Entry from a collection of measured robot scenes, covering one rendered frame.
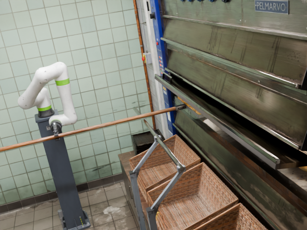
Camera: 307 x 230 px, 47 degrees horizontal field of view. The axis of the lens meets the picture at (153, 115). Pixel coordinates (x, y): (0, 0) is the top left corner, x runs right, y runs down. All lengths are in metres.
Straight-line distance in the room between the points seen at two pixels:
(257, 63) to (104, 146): 2.76
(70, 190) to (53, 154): 0.42
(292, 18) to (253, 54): 0.32
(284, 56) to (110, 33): 2.57
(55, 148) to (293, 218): 2.20
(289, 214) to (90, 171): 2.82
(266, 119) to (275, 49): 0.34
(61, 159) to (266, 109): 2.16
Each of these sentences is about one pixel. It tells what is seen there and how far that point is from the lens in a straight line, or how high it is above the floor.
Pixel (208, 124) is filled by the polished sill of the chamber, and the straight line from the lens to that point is 2.54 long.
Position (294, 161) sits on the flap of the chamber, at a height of 1.40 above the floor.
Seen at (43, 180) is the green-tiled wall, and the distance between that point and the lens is 4.30.
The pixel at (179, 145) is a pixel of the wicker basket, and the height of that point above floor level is 0.79.
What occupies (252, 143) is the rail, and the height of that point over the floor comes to 1.43.
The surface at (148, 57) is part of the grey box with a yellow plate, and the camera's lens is 3.63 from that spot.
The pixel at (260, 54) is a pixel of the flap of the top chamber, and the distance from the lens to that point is 1.72.
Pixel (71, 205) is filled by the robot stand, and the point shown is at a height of 0.28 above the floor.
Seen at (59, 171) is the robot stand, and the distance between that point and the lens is 3.47.
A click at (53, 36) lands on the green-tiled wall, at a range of 3.83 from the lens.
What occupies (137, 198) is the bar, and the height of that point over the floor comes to 0.74.
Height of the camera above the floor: 2.17
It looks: 20 degrees down
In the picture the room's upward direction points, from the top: 9 degrees counter-clockwise
